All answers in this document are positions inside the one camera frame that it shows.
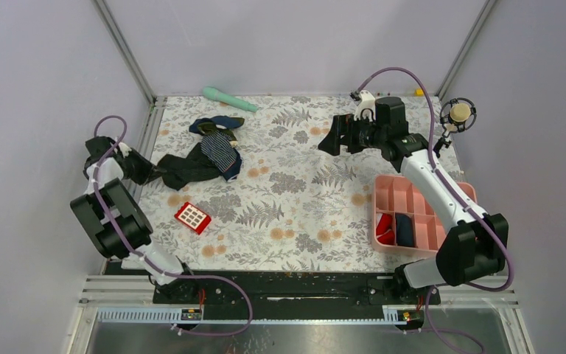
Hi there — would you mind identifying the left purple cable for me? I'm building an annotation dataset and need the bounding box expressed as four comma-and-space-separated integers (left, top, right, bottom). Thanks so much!
92, 115, 255, 339

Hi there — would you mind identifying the black striped underwear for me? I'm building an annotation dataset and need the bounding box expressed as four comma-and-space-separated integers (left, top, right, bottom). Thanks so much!
157, 143, 221, 190

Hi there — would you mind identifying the purple cable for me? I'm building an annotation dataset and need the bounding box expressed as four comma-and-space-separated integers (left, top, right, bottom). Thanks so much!
92, 115, 255, 339
350, 66, 515, 354

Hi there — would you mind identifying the grey slotted cable duct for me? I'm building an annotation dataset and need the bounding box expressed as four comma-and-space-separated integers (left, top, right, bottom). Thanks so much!
96, 306, 411, 325

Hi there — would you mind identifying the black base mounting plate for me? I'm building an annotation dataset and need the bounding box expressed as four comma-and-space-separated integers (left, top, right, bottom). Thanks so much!
153, 271, 441, 322

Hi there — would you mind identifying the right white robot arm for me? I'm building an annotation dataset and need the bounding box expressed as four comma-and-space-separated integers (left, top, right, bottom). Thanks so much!
318, 91, 509, 304

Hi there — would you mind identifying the red white calculator toy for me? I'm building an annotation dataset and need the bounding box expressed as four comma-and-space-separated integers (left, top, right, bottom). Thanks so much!
174, 202, 212, 235

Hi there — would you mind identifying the red rolled underwear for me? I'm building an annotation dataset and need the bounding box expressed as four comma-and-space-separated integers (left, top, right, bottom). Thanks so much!
375, 213, 396, 246

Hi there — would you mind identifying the blue striped underwear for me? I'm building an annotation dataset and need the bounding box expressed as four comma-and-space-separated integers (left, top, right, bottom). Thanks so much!
189, 115, 245, 182

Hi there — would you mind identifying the floral patterned table mat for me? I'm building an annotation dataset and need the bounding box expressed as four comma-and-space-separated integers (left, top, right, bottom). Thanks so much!
139, 96, 419, 272

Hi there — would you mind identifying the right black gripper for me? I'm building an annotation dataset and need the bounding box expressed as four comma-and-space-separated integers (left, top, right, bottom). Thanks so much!
318, 112, 387, 156

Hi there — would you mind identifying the navy rolled underwear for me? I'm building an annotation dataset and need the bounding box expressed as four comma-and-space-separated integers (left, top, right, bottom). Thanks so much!
395, 213, 415, 248

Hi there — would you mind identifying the mint green handheld tool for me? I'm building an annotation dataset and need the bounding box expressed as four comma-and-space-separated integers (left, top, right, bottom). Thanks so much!
202, 86, 258, 113

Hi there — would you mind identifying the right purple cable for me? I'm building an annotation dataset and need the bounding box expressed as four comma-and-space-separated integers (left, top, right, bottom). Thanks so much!
350, 66, 515, 354

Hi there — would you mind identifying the black microphone with stand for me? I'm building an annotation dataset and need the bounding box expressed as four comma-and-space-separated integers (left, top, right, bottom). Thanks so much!
433, 97, 478, 158

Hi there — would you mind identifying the pink compartment organizer tray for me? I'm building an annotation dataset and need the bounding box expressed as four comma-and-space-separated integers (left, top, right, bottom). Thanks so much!
368, 174, 473, 258

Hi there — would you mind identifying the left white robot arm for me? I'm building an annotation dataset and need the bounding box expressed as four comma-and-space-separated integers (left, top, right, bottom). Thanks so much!
70, 136, 199, 303

